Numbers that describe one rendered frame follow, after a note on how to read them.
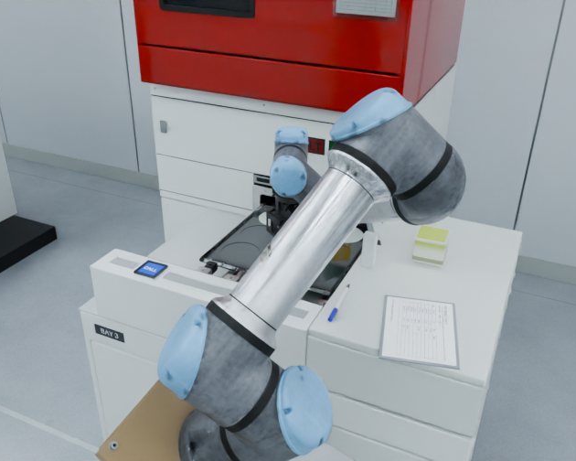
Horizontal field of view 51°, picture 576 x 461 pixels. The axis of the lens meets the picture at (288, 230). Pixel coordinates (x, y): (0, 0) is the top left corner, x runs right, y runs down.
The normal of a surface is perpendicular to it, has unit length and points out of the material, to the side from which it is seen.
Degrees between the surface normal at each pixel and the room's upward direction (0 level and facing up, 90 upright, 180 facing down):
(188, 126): 90
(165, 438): 44
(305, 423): 51
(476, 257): 0
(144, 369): 90
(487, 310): 0
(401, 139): 67
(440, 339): 0
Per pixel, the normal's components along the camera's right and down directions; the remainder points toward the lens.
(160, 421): 0.65, -0.50
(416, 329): 0.01, -0.88
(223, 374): 0.32, 0.07
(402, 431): -0.42, 0.43
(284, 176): -0.06, 0.48
